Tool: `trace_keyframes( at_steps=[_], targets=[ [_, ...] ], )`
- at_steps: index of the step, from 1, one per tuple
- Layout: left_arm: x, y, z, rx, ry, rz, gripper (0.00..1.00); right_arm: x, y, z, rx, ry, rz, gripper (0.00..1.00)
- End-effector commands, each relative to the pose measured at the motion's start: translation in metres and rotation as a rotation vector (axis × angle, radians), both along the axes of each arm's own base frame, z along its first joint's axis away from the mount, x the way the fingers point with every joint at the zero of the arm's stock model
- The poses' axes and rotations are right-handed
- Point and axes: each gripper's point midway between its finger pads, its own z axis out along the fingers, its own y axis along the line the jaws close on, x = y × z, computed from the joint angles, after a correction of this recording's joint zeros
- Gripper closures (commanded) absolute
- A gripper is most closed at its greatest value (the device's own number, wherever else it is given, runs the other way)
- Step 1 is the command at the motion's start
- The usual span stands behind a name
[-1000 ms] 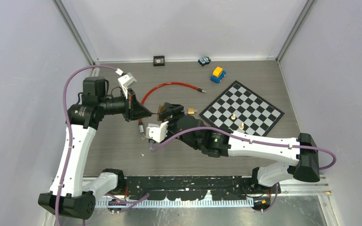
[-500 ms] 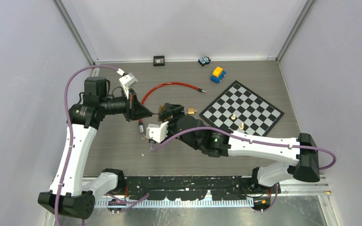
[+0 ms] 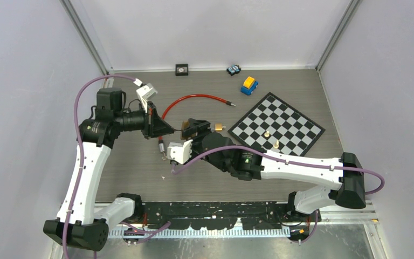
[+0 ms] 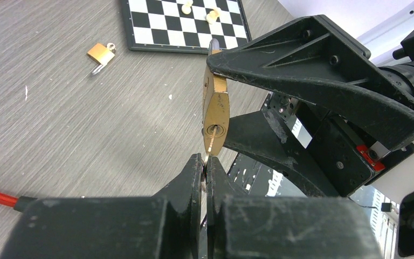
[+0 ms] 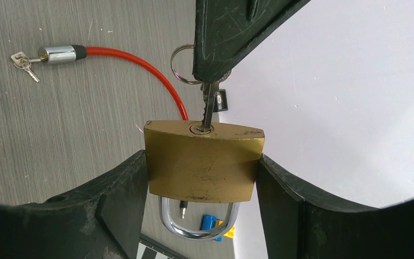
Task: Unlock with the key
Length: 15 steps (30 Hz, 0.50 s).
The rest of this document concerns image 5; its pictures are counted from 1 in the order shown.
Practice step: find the red cable lock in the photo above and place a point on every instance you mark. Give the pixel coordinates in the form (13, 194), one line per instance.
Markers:
(120, 61)

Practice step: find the large padlock keys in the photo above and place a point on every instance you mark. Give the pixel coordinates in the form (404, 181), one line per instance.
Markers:
(209, 91)

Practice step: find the black white chessboard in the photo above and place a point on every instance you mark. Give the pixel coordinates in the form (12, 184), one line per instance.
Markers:
(151, 249)

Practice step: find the yellow blue toy car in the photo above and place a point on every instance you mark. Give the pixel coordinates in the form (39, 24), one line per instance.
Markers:
(210, 222)

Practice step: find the black square box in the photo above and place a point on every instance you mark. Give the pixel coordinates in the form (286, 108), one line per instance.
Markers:
(221, 101)

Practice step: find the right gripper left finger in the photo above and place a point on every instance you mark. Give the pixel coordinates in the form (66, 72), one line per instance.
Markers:
(103, 217)

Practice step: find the silver key bunch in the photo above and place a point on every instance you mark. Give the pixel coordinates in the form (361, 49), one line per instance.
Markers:
(23, 62)

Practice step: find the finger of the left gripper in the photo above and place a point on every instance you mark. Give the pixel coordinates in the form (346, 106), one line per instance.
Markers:
(227, 31)

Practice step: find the large brass padlock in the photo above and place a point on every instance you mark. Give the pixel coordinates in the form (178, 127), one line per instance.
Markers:
(217, 166)

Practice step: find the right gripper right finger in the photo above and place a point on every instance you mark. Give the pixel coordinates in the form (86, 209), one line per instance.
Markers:
(301, 220)

